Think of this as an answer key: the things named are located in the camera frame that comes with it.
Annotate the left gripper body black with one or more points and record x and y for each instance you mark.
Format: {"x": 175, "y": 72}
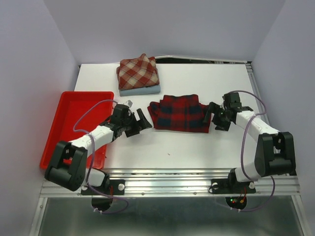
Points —
{"x": 131, "y": 122}

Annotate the red plastic bin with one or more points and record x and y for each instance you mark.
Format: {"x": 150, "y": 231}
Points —
{"x": 72, "y": 105}

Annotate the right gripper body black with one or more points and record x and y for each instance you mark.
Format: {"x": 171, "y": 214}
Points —
{"x": 220, "y": 117}

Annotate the red navy plaid skirt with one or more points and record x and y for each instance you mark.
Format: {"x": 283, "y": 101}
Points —
{"x": 179, "y": 113}

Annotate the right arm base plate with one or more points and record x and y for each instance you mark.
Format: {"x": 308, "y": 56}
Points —
{"x": 224, "y": 186}

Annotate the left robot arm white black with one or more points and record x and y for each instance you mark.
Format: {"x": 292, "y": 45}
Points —
{"x": 68, "y": 165}

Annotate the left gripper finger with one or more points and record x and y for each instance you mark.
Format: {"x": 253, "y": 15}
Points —
{"x": 143, "y": 122}
{"x": 132, "y": 132}

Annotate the light blue denim skirt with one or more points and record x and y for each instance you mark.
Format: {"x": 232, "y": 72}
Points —
{"x": 141, "y": 91}

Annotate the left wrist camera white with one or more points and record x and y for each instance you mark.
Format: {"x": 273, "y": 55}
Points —
{"x": 128, "y": 103}

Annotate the aluminium frame rail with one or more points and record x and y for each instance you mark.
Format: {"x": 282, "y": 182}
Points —
{"x": 172, "y": 202}

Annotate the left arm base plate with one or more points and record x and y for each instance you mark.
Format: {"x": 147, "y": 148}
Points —
{"x": 112, "y": 187}

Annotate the red cream plaid skirt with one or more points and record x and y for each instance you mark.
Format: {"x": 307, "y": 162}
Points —
{"x": 140, "y": 72}

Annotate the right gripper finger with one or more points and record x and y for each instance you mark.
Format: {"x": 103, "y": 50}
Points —
{"x": 211, "y": 109}
{"x": 221, "y": 128}

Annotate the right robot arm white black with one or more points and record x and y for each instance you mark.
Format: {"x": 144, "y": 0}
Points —
{"x": 274, "y": 155}

